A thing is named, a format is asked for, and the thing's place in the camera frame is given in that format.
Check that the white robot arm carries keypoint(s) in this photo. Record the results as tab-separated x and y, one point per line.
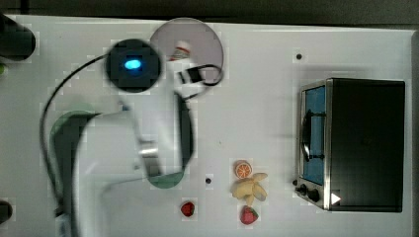
150	137

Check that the lilac round plate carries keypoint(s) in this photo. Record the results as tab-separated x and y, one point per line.
197	40

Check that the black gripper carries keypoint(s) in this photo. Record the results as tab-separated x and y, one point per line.
191	75

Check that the black cylinder post lower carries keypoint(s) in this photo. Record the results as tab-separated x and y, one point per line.
6	211

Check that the green oval strainer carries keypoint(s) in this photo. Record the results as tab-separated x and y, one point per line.
63	142

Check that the green mug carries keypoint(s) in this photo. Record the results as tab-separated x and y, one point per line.
166	181

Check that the small strawberry toy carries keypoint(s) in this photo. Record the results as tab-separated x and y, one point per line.
188	209

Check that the black toaster oven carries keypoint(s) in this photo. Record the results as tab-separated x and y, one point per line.
351	144

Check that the orange slice toy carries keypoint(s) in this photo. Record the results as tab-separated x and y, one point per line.
242	169

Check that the peeled banana toy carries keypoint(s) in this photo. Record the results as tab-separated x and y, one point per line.
250	189

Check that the large strawberry toy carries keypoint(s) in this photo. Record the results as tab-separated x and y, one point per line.
248	215

